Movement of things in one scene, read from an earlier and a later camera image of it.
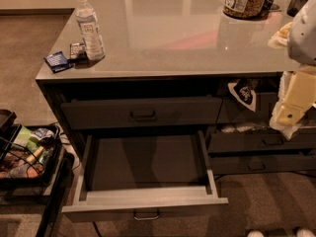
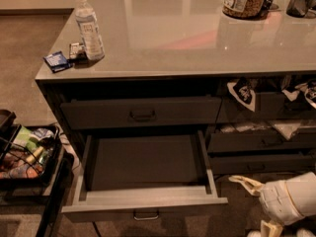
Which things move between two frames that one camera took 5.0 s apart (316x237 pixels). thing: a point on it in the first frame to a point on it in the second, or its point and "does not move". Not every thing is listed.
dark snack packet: x=77 y=51 does not move
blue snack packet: x=58 y=62 does not move
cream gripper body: x=303 y=37 to x=275 y=200
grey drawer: x=143 y=176 does not move
